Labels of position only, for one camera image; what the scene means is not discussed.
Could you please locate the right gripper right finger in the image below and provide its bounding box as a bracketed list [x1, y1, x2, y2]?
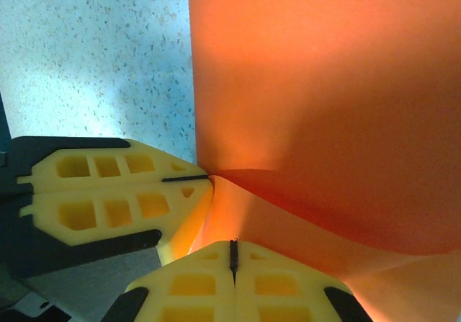
[232, 241, 374, 322]

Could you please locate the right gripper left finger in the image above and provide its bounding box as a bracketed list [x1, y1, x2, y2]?
[102, 241, 237, 322]

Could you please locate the orange square paper sheet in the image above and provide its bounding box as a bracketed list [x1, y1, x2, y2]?
[187, 0, 461, 322]

